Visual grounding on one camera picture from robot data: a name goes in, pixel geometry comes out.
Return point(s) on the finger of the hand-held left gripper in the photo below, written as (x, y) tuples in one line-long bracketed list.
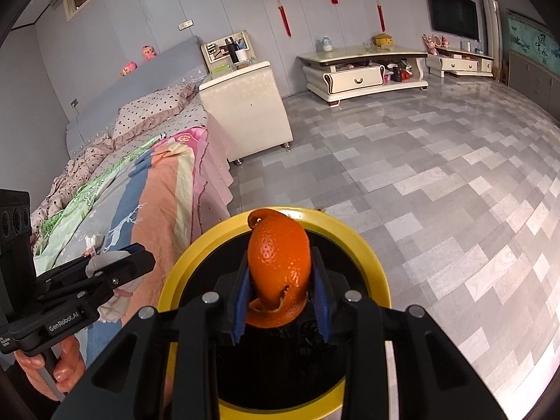
[(83, 264), (127, 269)]

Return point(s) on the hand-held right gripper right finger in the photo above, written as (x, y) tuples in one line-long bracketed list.
[(320, 308)]

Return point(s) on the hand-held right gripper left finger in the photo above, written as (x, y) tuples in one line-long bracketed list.
[(242, 304)]

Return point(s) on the white tissue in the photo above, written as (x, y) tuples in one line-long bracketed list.
[(114, 307)]

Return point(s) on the orange peel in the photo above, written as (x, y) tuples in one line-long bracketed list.
[(275, 249)]

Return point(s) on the yellow round trash bin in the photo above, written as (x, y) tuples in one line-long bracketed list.
[(354, 238)]

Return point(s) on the black bin liner bag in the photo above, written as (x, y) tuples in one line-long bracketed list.
[(280, 376)]

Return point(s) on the person's left hand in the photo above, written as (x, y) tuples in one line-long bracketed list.
[(72, 363)]

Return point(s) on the green patterned blanket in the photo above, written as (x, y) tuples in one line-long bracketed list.
[(87, 197)]

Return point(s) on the pink dotted quilt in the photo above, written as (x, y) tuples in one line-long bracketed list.
[(78, 166)]

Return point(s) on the pink bed skirt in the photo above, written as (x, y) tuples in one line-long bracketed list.
[(216, 175)]

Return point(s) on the polka dot ruffled pillow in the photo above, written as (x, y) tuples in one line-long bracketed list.
[(148, 109)]

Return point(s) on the polka dot bed sheet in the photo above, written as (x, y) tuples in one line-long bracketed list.
[(192, 113)]

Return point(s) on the cream nightstand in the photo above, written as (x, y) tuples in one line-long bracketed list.
[(249, 113)]

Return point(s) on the grey padded headboard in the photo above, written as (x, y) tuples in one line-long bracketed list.
[(144, 78)]

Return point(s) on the pink plush doll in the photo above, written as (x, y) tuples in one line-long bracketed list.
[(148, 53), (128, 69)]

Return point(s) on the white curved tv cabinet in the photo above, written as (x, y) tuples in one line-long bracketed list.
[(358, 74)]

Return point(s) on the black bottle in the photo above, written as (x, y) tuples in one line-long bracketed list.
[(229, 48)]

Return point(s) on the blue white figurine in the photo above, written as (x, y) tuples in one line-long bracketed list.
[(326, 43)]

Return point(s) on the yellow lidded pot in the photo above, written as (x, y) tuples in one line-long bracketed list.
[(383, 39)]

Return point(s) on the small white drawer cabinet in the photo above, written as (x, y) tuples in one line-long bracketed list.
[(463, 63)]

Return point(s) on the pink flower bouquet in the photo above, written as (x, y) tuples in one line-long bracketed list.
[(431, 43)]

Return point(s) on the grey low cabinet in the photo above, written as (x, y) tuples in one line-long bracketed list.
[(533, 78)]

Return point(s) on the white standing air conditioner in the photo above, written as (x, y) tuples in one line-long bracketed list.
[(492, 26)]

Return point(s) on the wall power outlet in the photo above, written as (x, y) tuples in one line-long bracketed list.
[(186, 24)]

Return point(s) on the black wall television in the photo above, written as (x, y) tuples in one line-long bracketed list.
[(453, 11)]

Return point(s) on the wall scroll painting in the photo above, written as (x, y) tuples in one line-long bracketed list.
[(533, 37)]

